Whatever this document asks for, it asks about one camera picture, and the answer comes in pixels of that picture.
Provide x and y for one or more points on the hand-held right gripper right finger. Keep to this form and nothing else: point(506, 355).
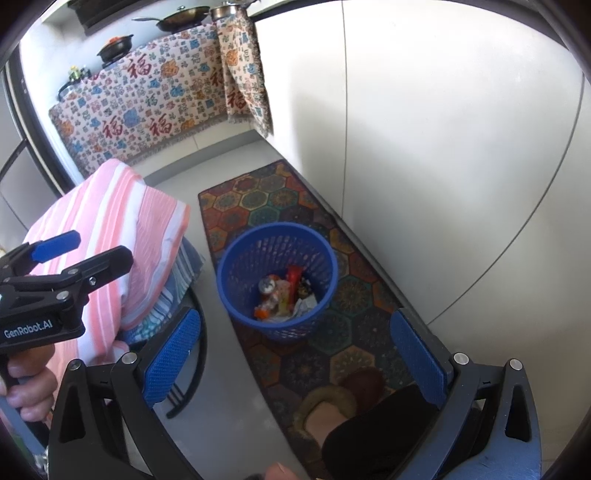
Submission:
point(418, 364)

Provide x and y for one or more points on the person's left hand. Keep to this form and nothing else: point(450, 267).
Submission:
point(30, 383)

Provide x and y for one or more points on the black range hood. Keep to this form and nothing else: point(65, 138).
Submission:
point(97, 11)

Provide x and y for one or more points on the narrow patterned fringed cloth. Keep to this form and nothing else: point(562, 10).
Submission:
point(242, 83)

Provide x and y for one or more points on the blue plastic mesh basket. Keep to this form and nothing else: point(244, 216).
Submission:
point(240, 258)

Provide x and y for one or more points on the person's foot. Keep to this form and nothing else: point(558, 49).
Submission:
point(328, 422)

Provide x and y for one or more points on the large patterned fringed cloth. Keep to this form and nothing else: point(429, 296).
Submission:
point(138, 106)

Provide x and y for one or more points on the orange plastic wrapper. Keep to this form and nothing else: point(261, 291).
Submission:
point(270, 304)

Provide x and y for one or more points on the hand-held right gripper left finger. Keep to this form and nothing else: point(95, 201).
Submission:
point(171, 360)

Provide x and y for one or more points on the brown furry slipper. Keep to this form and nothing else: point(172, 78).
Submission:
point(355, 387)

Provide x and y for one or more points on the black rack with bottles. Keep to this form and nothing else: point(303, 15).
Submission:
point(74, 83)

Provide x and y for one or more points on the black pants leg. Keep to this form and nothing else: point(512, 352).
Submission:
point(383, 443)

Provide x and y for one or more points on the pink striped tablecloth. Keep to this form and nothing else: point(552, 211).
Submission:
point(115, 207)

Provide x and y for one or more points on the hexagon patterned rug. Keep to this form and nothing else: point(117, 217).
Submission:
point(277, 203)

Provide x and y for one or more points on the white base cabinets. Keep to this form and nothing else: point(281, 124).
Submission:
point(438, 138)

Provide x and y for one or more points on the black clay pot orange lid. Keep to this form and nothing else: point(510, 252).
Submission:
point(115, 48)

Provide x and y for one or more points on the steel pot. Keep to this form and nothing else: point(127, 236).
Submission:
point(228, 10)

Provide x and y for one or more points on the wok with glass lid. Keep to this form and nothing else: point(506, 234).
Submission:
point(180, 18)

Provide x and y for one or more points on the grey refrigerator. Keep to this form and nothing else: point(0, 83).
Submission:
point(18, 184)

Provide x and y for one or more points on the person's right hand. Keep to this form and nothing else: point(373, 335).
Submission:
point(282, 472)

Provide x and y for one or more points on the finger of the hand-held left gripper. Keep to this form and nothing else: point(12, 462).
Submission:
point(99, 267)
point(57, 244)

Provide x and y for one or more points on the blue striped cloth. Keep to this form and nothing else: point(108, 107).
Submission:
point(180, 277)

